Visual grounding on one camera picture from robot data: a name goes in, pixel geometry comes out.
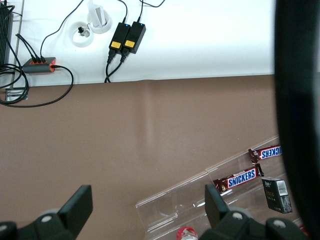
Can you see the clear acrylic stepped stand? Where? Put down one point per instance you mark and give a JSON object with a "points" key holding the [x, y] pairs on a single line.
{"points": [[175, 200]]}

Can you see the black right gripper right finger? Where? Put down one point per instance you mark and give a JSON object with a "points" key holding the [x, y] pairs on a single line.
{"points": [[215, 202]]}

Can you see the small black white clip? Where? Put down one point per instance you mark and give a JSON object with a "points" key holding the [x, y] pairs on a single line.
{"points": [[83, 31]]}

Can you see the silver metal bracket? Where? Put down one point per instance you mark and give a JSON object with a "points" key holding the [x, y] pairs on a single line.
{"points": [[15, 94]]}

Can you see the red capped gum bottle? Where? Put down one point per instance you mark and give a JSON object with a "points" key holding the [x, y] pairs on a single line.
{"points": [[187, 233]]}

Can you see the brown table cover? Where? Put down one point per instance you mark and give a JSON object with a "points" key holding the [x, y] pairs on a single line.
{"points": [[125, 137]]}

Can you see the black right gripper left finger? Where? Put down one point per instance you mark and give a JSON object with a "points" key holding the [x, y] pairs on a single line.
{"points": [[77, 202]]}

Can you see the Snickers chocolate bar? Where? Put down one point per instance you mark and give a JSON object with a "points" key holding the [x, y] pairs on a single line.
{"points": [[268, 152], [241, 178]]}

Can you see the small black box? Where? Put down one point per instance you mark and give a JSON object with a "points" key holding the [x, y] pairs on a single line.
{"points": [[275, 195]]}

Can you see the black finned device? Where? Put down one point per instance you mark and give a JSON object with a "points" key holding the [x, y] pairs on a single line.
{"points": [[5, 35]]}

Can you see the black power adapter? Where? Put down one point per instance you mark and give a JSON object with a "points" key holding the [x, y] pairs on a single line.
{"points": [[133, 37], [118, 37]]}

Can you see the grey orange usb hub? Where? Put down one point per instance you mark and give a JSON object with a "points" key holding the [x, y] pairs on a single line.
{"points": [[37, 67]]}

